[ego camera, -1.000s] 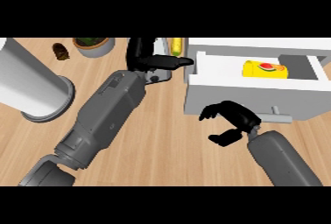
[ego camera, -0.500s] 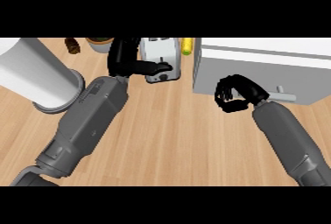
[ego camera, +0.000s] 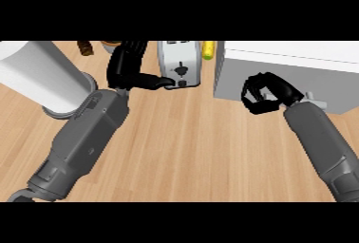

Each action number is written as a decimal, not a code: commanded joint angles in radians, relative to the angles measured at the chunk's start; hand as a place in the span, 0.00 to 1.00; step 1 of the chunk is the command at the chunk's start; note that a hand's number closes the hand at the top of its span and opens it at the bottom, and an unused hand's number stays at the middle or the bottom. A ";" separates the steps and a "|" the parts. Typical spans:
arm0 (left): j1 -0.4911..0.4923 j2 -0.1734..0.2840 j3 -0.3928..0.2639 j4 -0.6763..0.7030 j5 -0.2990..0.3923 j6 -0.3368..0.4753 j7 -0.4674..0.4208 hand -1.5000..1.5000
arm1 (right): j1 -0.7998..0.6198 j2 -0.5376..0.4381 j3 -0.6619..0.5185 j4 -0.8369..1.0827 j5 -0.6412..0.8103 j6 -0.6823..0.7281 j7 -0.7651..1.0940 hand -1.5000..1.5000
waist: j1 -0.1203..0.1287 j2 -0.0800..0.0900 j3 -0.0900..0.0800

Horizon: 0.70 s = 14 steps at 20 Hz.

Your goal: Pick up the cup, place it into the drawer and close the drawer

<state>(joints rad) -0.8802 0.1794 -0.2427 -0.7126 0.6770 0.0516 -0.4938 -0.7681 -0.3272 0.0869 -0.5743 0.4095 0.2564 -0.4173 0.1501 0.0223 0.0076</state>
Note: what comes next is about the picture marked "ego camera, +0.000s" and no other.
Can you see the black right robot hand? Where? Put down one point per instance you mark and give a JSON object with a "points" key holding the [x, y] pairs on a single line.
{"points": [[273, 88]]}

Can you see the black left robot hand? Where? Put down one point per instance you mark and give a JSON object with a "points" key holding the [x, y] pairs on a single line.
{"points": [[122, 68]]}

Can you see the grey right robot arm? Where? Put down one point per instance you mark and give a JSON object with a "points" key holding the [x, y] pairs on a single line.
{"points": [[325, 145]]}

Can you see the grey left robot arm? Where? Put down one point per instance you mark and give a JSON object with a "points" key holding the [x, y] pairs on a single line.
{"points": [[76, 139]]}

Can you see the white and grey drawer cabinet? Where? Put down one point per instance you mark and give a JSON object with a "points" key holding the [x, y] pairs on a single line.
{"points": [[289, 68]]}

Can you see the grey cup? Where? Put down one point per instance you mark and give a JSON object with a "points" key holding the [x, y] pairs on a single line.
{"points": [[110, 46]]}

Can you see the brown bottle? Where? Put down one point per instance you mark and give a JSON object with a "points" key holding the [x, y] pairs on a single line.
{"points": [[84, 47]]}

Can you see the silver toaster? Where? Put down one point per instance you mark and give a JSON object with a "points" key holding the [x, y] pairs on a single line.
{"points": [[178, 61]]}

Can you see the yellow corn cob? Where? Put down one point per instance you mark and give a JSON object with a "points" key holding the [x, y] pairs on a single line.
{"points": [[206, 50]]}

